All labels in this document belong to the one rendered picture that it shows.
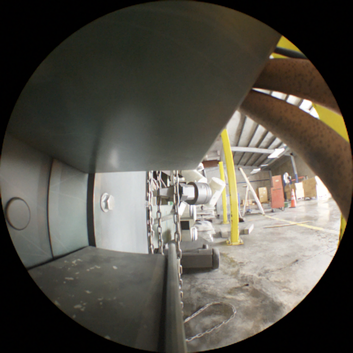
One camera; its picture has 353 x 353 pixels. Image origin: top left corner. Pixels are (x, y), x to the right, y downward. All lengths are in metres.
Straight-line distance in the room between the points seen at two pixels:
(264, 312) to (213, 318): 0.26
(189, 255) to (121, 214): 0.97
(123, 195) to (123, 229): 0.04
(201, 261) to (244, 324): 0.65
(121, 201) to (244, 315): 0.77
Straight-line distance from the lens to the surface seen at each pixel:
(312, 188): 7.87
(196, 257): 1.10
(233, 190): 1.77
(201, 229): 2.00
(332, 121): 0.27
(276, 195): 4.78
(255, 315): 0.81
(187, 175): 0.62
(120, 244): 0.15
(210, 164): 3.83
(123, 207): 0.16
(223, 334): 0.72
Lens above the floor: 0.62
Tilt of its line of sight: 12 degrees up
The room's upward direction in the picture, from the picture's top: 2 degrees counter-clockwise
